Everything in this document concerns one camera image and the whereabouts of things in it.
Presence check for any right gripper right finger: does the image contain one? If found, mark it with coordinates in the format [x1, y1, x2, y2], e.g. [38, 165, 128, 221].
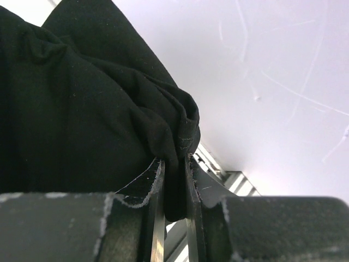
[185, 156, 233, 261]

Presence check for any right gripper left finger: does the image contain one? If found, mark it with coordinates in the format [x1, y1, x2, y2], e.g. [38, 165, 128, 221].
[98, 158, 165, 261]

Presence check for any right aluminium side rail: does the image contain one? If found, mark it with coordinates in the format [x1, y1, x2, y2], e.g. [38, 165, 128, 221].
[164, 144, 261, 261]

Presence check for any black t shirt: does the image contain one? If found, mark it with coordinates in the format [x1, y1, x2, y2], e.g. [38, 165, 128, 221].
[1, 1, 200, 222]

